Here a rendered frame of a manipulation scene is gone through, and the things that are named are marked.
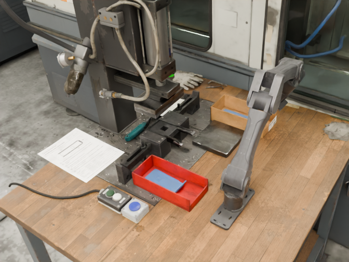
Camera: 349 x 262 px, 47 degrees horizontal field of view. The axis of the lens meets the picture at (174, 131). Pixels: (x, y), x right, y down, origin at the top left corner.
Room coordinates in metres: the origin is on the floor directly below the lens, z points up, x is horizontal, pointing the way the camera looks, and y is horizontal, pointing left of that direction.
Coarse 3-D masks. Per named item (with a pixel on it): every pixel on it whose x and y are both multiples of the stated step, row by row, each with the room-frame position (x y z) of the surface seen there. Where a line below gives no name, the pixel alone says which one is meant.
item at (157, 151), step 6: (186, 126) 1.31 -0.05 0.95; (174, 132) 1.24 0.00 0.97; (180, 132) 1.27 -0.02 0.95; (180, 138) 1.28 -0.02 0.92; (162, 144) 1.18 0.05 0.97; (168, 144) 1.21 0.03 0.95; (156, 150) 1.18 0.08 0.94; (162, 150) 1.18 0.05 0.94; (168, 150) 1.21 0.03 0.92; (162, 156) 1.17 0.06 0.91
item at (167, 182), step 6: (150, 174) 1.08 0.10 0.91; (156, 174) 1.08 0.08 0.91; (162, 174) 1.08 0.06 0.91; (150, 180) 1.05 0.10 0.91; (162, 180) 1.05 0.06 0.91; (168, 180) 1.04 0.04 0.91; (174, 180) 1.04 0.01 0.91; (162, 186) 1.02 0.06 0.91; (168, 186) 1.02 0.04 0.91; (174, 186) 1.01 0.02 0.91; (180, 186) 0.99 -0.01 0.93
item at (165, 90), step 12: (120, 72) 1.39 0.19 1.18; (132, 84) 1.31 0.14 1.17; (144, 84) 1.28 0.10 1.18; (156, 84) 1.27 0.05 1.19; (168, 84) 1.27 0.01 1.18; (156, 96) 1.23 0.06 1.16; (168, 96) 1.21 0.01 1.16; (180, 96) 1.29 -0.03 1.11; (144, 108) 1.19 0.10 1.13; (156, 108) 1.18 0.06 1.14
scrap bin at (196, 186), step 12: (156, 156) 1.12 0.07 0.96; (144, 168) 1.10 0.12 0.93; (156, 168) 1.12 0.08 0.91; (168, 168) 1.09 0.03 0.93; (180, 168) 1.05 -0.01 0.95; (144, 180) 1.01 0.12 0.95; (180, 180) 1.04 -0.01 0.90; (192, 180) 1.02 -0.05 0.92; (204, 180) 0.99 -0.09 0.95; (156, 192) 0.98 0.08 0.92; (168, 192) 0.95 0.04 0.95; (180, 192) 0.98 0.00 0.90; (192, 192) 0.98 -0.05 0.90; (204, 192) 0.97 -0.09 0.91; (180, 204) 0.92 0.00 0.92; (192, 204) 0.91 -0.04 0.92
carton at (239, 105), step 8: (224, 96) 1.49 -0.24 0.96; (232, 96) 1.47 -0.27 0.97; (216, 104) 1.44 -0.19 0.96; (224, 104) 1.49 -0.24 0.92; (232, 104) 1.47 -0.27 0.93; (240, 104) 1.44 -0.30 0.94; (216, 112) 1.39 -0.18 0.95; (224, 112) 1.36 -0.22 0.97; (240, 112) 1.44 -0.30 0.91; (216, 120) 1.39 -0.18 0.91; (224, 120) 1.36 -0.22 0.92; (232, 120) 1.34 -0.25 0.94; (240, 120) 1.32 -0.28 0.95; (272, 120) 1.33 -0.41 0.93; (240, 128) 1.31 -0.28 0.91; (264, 128) 1.31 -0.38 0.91
